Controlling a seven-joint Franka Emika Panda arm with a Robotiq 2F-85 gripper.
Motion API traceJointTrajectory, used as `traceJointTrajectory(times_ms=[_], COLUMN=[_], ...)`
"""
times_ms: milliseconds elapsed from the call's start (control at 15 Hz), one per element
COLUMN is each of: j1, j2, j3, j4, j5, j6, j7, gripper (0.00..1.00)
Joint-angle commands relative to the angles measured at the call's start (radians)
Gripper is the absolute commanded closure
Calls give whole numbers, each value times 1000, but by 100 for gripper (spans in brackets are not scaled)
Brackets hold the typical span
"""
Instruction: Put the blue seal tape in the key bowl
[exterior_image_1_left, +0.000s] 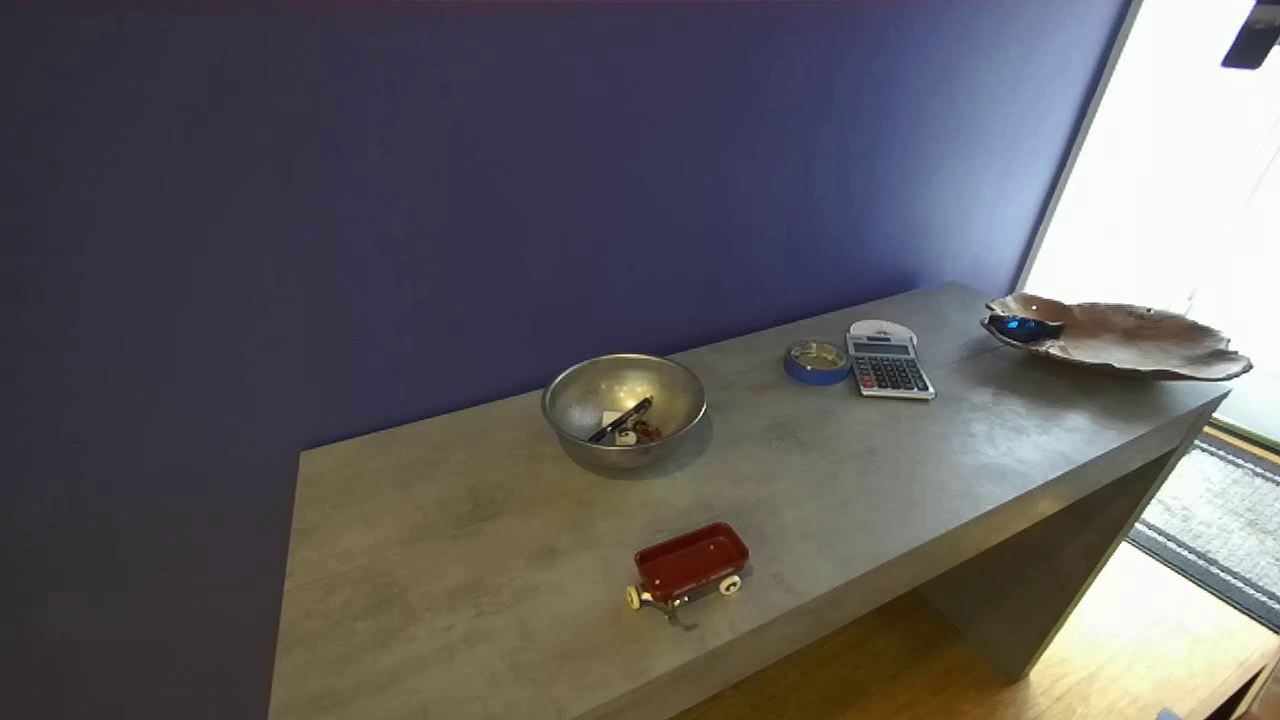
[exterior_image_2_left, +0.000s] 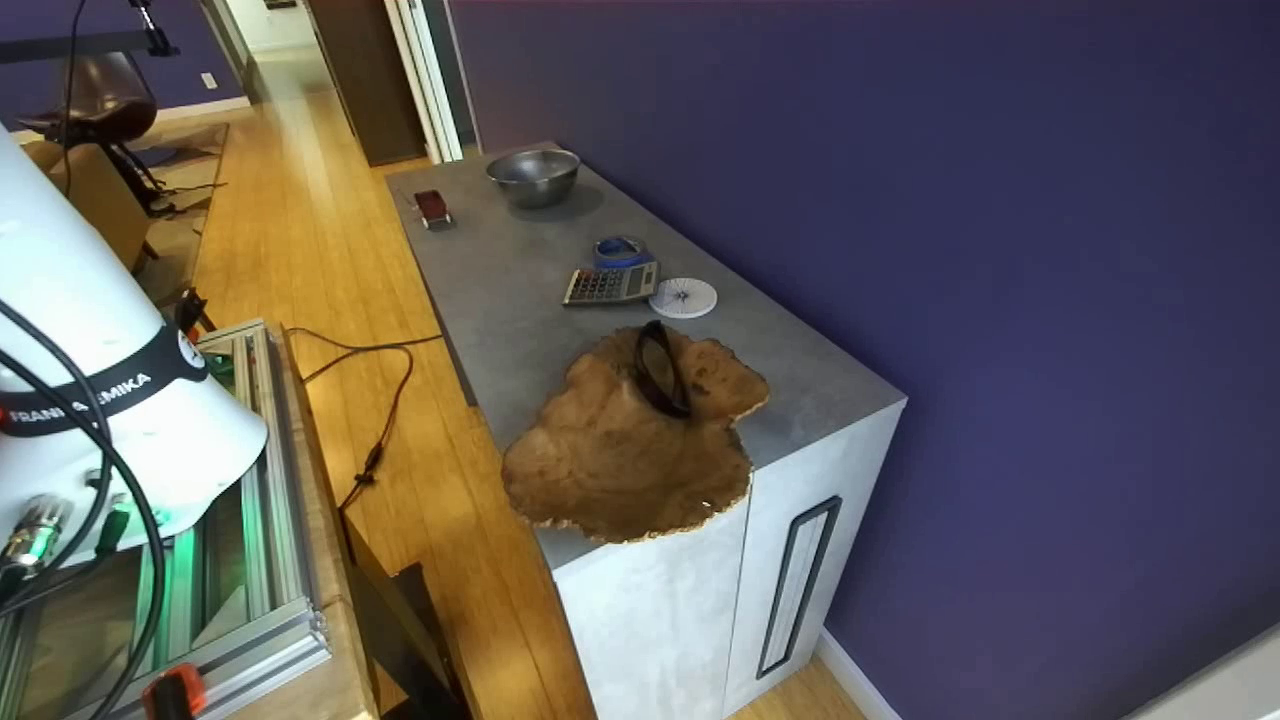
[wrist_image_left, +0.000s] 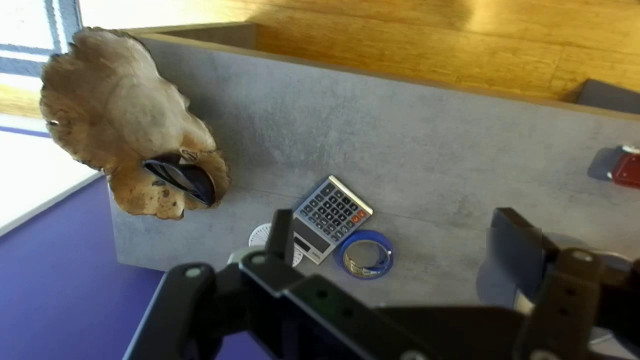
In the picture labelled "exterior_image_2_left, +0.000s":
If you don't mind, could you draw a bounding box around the blue seal tape roll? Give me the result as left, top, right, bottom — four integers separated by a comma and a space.
589, 231, 653, 277

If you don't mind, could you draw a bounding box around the metal bowl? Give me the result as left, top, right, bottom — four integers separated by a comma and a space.
482, 145, 585, 213

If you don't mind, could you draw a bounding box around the white round coaster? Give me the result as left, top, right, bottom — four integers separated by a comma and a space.
648, 272, 720, 326

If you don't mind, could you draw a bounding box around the silver desk calculator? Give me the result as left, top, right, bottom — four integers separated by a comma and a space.
559, 256, 665, 311

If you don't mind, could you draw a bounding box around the white baseboard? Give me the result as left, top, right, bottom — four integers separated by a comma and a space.
812, 628, 905, 720

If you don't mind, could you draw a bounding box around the brown wooden door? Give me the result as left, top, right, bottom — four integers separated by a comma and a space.
306, 0, 433, 171

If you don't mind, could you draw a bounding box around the black boom stand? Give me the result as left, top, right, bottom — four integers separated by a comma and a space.
0, 0, 180, 70

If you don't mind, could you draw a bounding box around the dark brown chair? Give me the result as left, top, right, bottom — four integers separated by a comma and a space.
23, 48, 180, 219

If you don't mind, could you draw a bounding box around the black rectangular cabinet handle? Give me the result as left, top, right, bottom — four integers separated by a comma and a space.
753, 491, 845, 685

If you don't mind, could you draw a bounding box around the black power cable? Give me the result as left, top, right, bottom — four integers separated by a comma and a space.
282, 326, 453, 521

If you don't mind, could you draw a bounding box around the white door frame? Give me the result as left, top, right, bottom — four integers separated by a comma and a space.
379, 0, 478, 167

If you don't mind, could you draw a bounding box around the aluminium profile mounting frame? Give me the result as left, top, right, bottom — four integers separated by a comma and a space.
0, 317, 330, 720

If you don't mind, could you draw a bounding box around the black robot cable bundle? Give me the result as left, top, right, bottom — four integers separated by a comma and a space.
0, 297, 171, 720

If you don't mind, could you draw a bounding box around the orange clamp handle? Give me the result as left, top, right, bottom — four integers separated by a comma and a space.
139, 662, 210, 720

